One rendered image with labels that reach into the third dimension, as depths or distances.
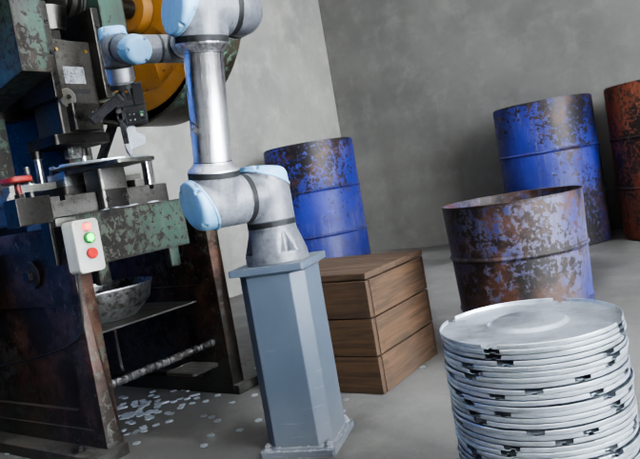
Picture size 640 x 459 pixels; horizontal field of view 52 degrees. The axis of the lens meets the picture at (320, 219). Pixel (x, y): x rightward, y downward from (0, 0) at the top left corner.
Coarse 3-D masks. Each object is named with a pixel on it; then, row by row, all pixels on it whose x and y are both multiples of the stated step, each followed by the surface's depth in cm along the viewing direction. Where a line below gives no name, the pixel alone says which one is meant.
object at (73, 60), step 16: (64, 48) 196; (80, 48) 201; (64, 64) 195; (80, 64) 200; (64, 80) 195; (80, 80) 199; (64, 96) 193; (80, 96) 199; (96, 96) 204; (48, 112) 196; (64, 112) 194; (80, 112) 193; (48, 128) 197; (64, 128) 193; (80, 128) 194; (96, 128) 199
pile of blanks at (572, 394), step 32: (448, 352) 105; (480, 352) 98; (512, 352) 95; (544, 352) 96; (576, 352) 94; (608, 352) 96; (448, 384) 109; (480, 384) 99; (512, 384) 96; (544, 384) 94; (576, 384) 96; (608, 384) 95; (480, 416) 101; (512, 416) 96; (544, 416) 95; (576, 416) 94; (608, 416) 97; (480, 448) 101; (512, 448) 98; (544, 448) 95; (576, 448) 94; (608, 448) 97
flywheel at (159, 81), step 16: (144, 0) 224; (160, 0) 224; (144, 16) 225; (160, 16) 225; (128, 32) 235; (144, 32) 230; (160, 32) 226; (144, 64) 233; (160, 64) 228; (176, 64) 219; (144, 80) 234; (160, 80) 229; (176, 80) 220; (144, 96) 230; (160, 96) 225; (160, 112) 240
